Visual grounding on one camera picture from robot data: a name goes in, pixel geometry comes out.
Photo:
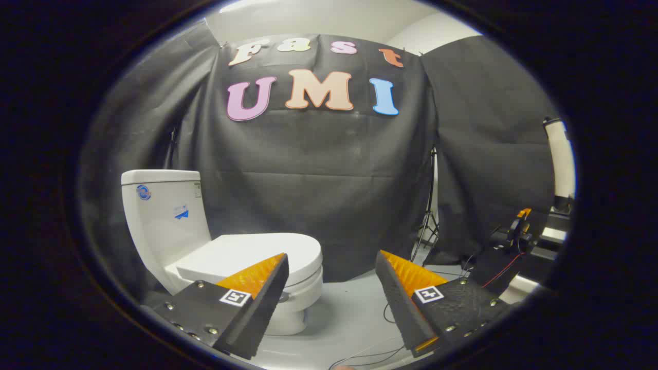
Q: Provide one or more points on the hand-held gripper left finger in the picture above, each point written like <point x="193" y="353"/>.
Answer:
<point x="264" y="308"/>

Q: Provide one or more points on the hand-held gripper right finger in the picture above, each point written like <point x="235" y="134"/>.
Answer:
<point x="398" y="303"/>

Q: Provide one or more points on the white toilet lid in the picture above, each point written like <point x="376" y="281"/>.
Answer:
<point x="241" y="249"/>

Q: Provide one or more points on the white ceramic toilet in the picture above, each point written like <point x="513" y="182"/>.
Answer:
<point x="164" y="231"/>

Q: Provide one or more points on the white toilet tank cover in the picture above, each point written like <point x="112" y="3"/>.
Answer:
<point x="159" y="176"/>

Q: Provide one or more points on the black cloth covered stand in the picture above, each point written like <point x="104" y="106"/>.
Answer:
<point x="493" y="270"/>

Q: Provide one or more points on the black backdrop cloth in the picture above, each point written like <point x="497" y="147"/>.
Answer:
<point x="329" y="180"/>

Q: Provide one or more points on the orange black gripper device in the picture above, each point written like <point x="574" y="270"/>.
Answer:
<point x="520" y="226"/>

